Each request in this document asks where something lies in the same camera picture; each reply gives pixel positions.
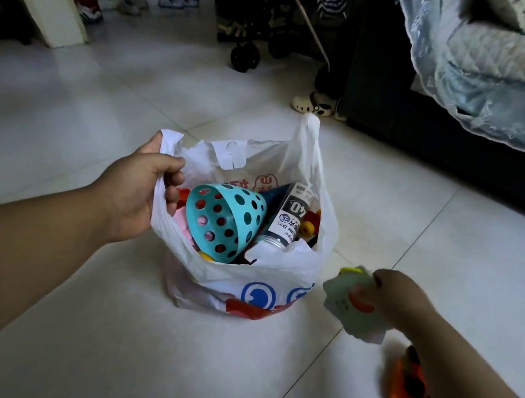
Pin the beige slipper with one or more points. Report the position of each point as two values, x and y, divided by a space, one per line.
132 5

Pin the white plastic bag red print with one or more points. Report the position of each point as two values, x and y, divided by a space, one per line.
229 276

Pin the red black ladybug toy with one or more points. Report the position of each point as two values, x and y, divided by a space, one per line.
411 391

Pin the black stroller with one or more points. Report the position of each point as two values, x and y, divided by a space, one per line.
252 19

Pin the black roll white label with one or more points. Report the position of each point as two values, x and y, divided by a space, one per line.
290 213

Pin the black white striped sock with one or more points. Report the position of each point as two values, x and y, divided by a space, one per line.
332 6

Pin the person's right hand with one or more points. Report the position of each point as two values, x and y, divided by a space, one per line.
401 300

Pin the grey patterned blanket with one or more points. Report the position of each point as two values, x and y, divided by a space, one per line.
484 103

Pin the teal perforated catch cup toy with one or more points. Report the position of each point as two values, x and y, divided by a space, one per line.
230 211

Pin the thin wooden stick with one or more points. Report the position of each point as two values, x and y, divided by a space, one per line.
311 29

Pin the pale green button toy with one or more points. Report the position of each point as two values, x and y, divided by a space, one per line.
341 310

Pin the person's left forearm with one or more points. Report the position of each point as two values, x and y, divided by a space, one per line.
4 273

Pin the grey fabric sofa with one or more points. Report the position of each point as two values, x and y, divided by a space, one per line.
408 105

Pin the person's left hand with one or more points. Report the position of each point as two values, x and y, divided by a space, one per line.
130 194

